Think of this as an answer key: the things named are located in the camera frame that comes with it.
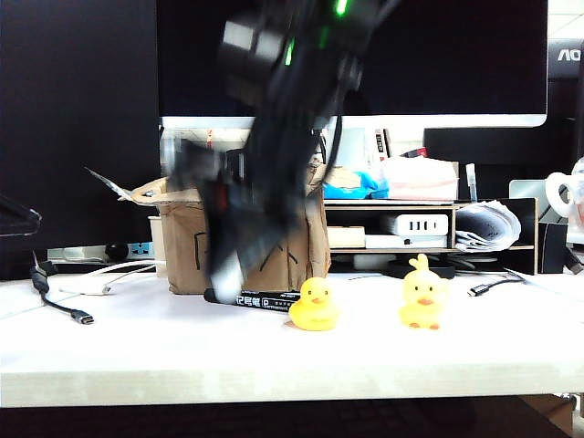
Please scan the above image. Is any rolled paper stack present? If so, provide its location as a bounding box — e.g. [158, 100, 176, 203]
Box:
[454, 200, 523, 255]

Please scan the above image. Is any pink tissue pack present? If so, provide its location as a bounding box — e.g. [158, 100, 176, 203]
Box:
[379, 156, 460, 202]

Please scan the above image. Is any black USB-C cable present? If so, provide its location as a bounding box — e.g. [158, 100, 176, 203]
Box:
[467, 276, 527, 297]

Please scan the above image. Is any wooden desk shelf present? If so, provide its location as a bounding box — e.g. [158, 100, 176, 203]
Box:
[322, 197, 539, 276]

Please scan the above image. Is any brown carton under table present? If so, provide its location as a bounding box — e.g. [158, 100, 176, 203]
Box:
[519, 393, 577, 435]

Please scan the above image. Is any yellow chick doll with crest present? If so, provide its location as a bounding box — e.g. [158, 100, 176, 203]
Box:
[397, 253, 450, 331]

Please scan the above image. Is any brown cardboard box marked BOX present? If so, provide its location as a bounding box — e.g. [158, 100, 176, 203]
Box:
[83, 160, 361, 296]

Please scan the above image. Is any black monitor behind shelf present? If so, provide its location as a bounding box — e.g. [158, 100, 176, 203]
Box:
[422, 127, 550, 166]

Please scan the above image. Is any white power strip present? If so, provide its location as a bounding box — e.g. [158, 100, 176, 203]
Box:
[46, 241, 157, 265]

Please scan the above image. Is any white capped pen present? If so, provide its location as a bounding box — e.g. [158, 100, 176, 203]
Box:
[464, 163, 479, 203]

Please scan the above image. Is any white multi-port charger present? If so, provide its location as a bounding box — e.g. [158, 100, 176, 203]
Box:
[379, 213, 450, 237]

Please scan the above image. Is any black AOC box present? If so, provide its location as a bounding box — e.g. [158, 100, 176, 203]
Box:
[546, 37, 584, 81]

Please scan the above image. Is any white box behind cardboard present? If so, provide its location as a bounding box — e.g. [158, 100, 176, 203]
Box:
[147, 215, 168, 278]

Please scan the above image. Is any black USB cable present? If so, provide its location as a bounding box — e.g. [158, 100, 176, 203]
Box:
[28, 249, 96, 327]

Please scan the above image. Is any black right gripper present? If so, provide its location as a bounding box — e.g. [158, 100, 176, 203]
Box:
[162, 116, 330, 306]

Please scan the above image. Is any large silver-bezel monitor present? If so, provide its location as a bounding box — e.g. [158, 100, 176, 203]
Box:
[155, 0, 549, 130]

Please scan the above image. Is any yellow rubber duck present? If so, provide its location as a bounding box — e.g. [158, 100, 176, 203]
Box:
[287, 276, 341, 333]

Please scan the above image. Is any blue plastic pack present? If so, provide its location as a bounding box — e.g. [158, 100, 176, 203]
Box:
[322, 170, 390, 201]

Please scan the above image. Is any black monitor panel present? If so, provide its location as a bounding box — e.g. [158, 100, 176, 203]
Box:
[0, 0, 162, 282]

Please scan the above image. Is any clear plastic bag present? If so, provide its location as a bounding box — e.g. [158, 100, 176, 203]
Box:
[568, 154, 584, 229]

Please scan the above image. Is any black ball knob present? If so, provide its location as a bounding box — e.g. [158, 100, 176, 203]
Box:
[104, 242, 130, 263]

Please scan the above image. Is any black permanent marker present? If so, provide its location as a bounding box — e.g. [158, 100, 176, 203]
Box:
[203, 287, 303, 316]

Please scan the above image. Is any beige small box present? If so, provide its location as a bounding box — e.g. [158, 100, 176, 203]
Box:
[326, 225, 367, 250]

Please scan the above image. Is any black cardboard box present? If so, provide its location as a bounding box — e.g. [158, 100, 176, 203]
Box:
[537, 222, 570, 275]

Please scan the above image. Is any flat white device box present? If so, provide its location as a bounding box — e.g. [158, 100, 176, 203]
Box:
[364, 234, 449, 250]

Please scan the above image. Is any white cable with adapter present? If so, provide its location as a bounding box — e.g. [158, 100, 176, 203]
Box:
[57, 260, 159, 297]

